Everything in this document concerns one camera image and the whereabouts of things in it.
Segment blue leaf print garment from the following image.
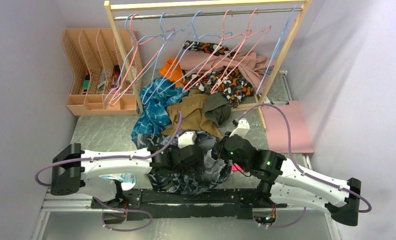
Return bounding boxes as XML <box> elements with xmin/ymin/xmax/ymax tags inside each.
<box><xmin>131</xmin><ymin>77</ymin><xmax>188</xmax><ymax>141</ymax></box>

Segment pink wire hanger left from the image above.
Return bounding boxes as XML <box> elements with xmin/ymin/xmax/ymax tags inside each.
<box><xmin>106</xmin><ymin>13</ymin><xmax>175</xmax><ymax>112</ymax></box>

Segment pink garment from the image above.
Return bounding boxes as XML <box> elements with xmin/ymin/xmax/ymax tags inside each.
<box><xmin>178</xmin><ymin>45</ymin><xmax>274</xmax><ymax>99</ymax></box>

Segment pink plastic clip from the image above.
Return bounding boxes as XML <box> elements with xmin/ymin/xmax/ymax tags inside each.
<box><xmin>231</xmin><ymin>163</ymin><xmax>245</xmax><ymax>173</ymax></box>

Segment pink wire hanger right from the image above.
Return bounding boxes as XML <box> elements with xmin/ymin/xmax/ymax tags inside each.
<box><xmin>210</xmin><ymin>8</ymin><xmax>272</xmax><ymax>94</ymax></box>

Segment orange black patterned garment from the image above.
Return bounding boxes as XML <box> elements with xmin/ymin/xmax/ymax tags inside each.
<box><xmin>179</xmin><ymin>40</ymin><xmax>259</xmax><ymax>108</ymax></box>

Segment purple cable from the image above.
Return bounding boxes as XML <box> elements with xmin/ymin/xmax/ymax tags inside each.
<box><xmin>34</xmin><ymin>110</ymin><xmax>183</xmax><ymax>187</ymax></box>
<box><xmin>236</xmin><ymin>103</ymin><xmax>373</xmax><ymax>214</ymax></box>

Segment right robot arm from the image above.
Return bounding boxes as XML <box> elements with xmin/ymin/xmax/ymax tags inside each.
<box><xmin>212</xmin><ymin>134</ymin><xmax>362</xmax><ymax>227</ymax></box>

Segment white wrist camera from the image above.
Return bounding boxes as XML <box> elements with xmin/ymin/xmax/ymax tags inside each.
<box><xmin>177</xmin><ymin>131</ymin><xmax>197</xmax><ymax>149</ymax></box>
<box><xmin>229</xmin><ymin>118</ymin><xmax>250</xmax><ymax>138</ymax></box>

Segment pink clipboard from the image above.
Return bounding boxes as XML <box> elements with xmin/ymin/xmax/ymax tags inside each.
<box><xmin>261</xmin><ymin>100</ymin><xmax>314</xmax><ymax>154</ymax></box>

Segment blue wire hanger middle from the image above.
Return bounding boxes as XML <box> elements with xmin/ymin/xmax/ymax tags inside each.
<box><xmin>155</xmin><ymin>9</ymin><xmax>231</xmax><ymax>94</ymax></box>

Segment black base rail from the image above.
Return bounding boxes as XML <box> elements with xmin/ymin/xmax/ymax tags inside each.
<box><xmin>108</xmin><ymin>188</ymin><xmax>273</xmax><ymax>221</ymax></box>

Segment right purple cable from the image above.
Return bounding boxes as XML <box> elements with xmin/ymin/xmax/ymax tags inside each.
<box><xmin>236</xmin><ymin>103</ymin><xmax>373</xmax><ymax>214</ymax></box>

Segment wooden clothes rack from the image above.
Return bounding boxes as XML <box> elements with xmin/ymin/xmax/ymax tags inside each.
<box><xmin>103</xmin><ymin>0</ymin><xmax>312</xmax><ymax>129</ymax></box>

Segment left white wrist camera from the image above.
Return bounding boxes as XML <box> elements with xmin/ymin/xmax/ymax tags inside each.
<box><xmin>177</xmin><ymin>131</ymin><xmax>197</xmax><ymax>149</ymax></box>

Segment red bottle in organizer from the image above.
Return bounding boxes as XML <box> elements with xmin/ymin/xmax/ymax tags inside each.
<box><xmin>109</xmin><ymin>65</ymin><xmax>121</xmax><ymax>95</ymax></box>

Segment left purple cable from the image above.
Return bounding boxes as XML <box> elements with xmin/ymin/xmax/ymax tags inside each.
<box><xmin>34</xmin><ymin>110</ymin><xmax>183</xmax><ymax>187</ymax></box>

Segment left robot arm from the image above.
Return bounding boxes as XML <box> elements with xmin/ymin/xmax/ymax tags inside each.
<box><xmin>50</xmin><ymin>143</ymin><xmax>205</xmax><ymax>208</ymax></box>

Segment dark leaf print shorts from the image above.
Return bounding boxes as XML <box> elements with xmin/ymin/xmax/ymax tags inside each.
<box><xmin>132</xmin><ymin>129</ymin><xmax>233</xmax><ymax>196</ymax></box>

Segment pink wire hanger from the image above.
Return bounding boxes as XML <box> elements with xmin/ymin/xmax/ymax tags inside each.
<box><xmin>106</xmin><ymin>13</ymin><xmax>175</xmax><ymax>112</ymax></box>
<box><xmin>210</xmin><ymin>8</ymin><xmax>272</xmax><ymax>94</ymax></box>
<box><xmin>182</xmin><ymin>8</ymin><xmax>253</xmax><ymax>94</ymax></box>

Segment olive green garment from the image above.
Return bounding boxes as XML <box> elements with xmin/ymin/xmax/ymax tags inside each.
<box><xmin>203</xmin><ymin>92</ymin><xmax>232</xmax><ymax>128</ymax></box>

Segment blue wire hanger far left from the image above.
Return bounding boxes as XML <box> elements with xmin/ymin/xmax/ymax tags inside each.
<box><xmin>104</xmin><ymin>9</ymin><xmax>143</xmax><ymax>109</ymax></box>

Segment brown shorts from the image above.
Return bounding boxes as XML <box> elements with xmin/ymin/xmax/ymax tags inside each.
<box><xmin>162</xmin><ymin>90</ymin><xmax>222</xmax><ymax>139</ymax></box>

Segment peach file organizer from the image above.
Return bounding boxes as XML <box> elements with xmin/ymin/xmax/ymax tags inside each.
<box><xmin>61</xmin><ymin>28</ymin><xmax>138</xmax><ymax>116</ymax></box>

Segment blue wire hanger far right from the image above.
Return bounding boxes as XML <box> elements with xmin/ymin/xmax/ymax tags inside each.
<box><xmin>255</xmin><ymin>6</ymin><xmax>297</xmax><ymax>95</ymax></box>

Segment blue wire hanger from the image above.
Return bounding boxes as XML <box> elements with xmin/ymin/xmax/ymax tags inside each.
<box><xmin>104</xmin><ymin>9</ymin><xmax>143</xmax><ymax>109</ymax></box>
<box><xmin>255</xmin><ymin>6</ymin><xmax>297</xmax><ymax>95</ymax></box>
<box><xmin>141</xmin><ymin>12</ymin><xmax>199</xmax><ymax>105</ymax></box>
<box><xmin>155</xmin><ymin>9</ymin><xmax>231</xmax><ymax>94</ymax></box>

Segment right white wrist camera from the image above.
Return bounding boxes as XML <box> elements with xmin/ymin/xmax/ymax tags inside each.
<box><xmin>229</xmin><ymin>118</ymin><xmax>250</xmax><ymax>138</ymax></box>

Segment pink wire hanger middle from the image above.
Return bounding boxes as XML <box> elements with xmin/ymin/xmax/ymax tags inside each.
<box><xmin>182</xmin><ymin>8</ymin><xmax>253</xmax><ymax>94</ymax></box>

